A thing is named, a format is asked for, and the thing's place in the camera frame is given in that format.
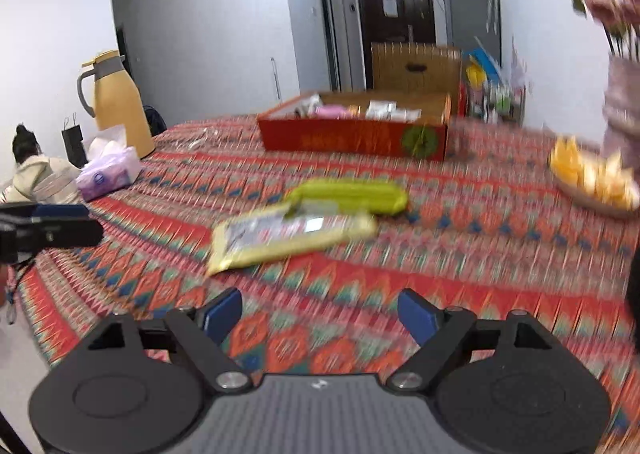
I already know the yellow thermos jug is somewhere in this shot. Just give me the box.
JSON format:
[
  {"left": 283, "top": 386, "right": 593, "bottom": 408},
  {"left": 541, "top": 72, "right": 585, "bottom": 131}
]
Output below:
[{"left": 76, "top": 49, "right": 156, "bottom": 160}]

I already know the brown plate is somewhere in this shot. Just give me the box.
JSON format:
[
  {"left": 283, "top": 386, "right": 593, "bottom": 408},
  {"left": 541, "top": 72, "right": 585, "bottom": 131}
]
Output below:
[{"left": 549, "top": 164, "right": 640, "bottom": 220}]

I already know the cluttered storage rack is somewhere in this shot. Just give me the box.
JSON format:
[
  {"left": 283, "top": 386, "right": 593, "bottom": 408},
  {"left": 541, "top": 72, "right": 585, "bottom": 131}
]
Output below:
[{"left": 459, "top": 36, "right": 531, "bottom": 125}]

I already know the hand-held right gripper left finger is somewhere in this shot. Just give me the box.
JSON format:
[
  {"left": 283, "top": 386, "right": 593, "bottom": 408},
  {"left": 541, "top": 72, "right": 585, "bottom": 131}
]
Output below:
[{"left": 86, "top": 286, "right": 252, "bottom": 394}]

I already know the dark side door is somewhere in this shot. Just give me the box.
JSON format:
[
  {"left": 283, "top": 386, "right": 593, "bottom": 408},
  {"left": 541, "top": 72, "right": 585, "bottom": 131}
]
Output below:
[{"left": 315, "top": 0, "right": 344, "bottom": 93}]

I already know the grey refrigerator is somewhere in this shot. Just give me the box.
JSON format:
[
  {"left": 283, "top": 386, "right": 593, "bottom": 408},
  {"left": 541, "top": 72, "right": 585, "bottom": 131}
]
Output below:
[{"left": 442, "top": 0, "right": 503, "bottom": 70}]

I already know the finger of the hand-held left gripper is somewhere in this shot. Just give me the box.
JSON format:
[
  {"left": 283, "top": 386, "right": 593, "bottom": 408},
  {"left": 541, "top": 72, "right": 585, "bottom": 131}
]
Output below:
[
  {"left": 29, "top": 216, "right": 105, "bottom": 250},
  {"left": 0, "top": 201, "right": 91, "bottom": 219}
]

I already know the tall pink ceramic vase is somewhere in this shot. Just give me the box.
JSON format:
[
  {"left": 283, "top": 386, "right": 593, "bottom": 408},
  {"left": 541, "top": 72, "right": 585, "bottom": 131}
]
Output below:
[{"left": 602, "top": 53, "right": 640, "bottom": 175}]

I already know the dark backpack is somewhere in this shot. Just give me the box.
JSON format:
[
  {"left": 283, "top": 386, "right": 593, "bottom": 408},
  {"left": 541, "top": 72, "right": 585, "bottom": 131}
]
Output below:
[{"left": 142, "top": 105, "right": 168, "bottom": 136}]

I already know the purple tissue pack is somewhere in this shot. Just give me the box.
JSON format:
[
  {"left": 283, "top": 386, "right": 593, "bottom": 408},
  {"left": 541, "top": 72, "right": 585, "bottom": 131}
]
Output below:
[{"left": 75, "top": 126, "right": 143, "bottom": 202}]

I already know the red cardboard box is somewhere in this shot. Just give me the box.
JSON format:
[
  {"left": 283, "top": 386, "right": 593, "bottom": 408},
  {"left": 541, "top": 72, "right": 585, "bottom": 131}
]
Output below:
[{"left": 256, "top": 42, "right": 464, "bottom": 163}]

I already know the dark entrance door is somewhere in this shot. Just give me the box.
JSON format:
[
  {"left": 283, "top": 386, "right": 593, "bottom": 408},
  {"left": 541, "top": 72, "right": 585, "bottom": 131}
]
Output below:
[{"left": 355, "top": 0, "right": 435, "bottom": 91}]

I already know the black paper bag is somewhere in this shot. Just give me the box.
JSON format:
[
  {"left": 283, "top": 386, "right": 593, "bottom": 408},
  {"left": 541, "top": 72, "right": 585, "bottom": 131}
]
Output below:
[{"left": 60, "top": 113, "right": 86, "bottom": 169}]

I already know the black lanyard cord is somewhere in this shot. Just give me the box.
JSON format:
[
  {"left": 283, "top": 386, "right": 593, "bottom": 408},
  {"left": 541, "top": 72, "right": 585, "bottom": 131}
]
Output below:
[{"left": 4, "top": 254, "right": 36, "bottom": 325}]

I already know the pale yellow-green snack packet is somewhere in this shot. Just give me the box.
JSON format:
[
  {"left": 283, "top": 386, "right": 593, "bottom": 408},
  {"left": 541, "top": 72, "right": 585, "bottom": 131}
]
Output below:
[{"left": 207, "top": 211, "right": 379, "bottom": 276}]

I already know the bright green snack packet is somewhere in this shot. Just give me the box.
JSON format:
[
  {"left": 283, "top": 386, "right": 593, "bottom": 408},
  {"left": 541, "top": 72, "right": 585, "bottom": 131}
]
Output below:
[{"left": 284, "top": 177, "right": 411, "bottom": 216}]

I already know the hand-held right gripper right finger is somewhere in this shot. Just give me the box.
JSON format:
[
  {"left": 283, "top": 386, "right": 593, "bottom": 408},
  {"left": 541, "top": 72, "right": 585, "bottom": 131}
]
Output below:
[{"left": 389, "top": 287, "right": 557, "bottom": 393}]

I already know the pile of snack packets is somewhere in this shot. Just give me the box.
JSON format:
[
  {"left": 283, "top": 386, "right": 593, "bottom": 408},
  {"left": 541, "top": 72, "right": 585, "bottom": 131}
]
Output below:
[{"left": 294, "top": 93, "right": 426, "bottom": 124}]

